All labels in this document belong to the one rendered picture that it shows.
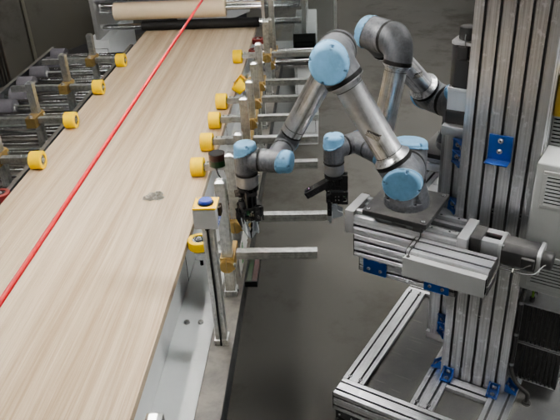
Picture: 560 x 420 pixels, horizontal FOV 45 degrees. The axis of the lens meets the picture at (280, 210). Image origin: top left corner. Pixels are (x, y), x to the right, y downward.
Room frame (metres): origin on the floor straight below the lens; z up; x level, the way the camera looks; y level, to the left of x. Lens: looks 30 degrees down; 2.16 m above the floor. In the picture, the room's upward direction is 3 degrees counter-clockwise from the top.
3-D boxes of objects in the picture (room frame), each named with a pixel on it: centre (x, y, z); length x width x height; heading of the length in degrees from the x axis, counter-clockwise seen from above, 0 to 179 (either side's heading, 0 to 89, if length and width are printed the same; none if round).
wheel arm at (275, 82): (3.47, -0.07, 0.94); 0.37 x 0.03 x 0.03; 85
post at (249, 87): (2.94, 0.11, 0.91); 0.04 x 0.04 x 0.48; 85
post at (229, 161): (2.19, 0.17, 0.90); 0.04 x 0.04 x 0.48; 85
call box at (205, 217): (1.69, 0.21, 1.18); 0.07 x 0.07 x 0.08; 85
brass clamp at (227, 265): (1.97, 0.19, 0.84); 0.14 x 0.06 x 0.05; 175
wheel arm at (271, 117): (2.98, 0.04, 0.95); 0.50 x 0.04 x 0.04; 85
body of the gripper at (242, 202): (1.95, 0.10, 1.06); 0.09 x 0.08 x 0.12; 15
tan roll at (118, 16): (4.84, 0.49, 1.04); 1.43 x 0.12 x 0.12; 85
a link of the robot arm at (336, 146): (2.20, -0.21, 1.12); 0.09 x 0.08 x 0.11; 122
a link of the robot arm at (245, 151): (1.96, 0.10, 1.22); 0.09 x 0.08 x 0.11; 73
